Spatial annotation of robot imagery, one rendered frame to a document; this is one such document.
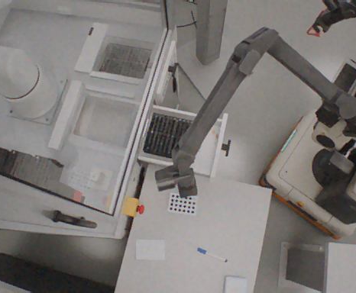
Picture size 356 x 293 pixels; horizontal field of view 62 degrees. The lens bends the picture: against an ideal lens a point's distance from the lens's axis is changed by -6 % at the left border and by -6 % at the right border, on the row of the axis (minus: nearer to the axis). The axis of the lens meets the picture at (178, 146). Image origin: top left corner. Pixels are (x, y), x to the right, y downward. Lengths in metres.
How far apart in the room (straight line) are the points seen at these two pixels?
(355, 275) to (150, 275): 0.91
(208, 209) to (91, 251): 1.09
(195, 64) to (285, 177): 1.11
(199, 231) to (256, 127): 1.17
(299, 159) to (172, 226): 1.00
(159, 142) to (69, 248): 1.21
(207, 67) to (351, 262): 1.68
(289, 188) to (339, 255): 0.62
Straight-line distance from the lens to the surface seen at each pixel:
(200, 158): 1.39
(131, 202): 1.30
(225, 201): 1.44
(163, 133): 1.36
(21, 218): 0.60
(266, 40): 0.93
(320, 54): 2.84
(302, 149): 2.11
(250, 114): 2.41
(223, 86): 0.93
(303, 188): 2.05
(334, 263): 1.57
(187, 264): 1.43
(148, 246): 1.42
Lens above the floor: 2.18
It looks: 73 degrees down
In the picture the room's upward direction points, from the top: 7 degrees counter-clockwise
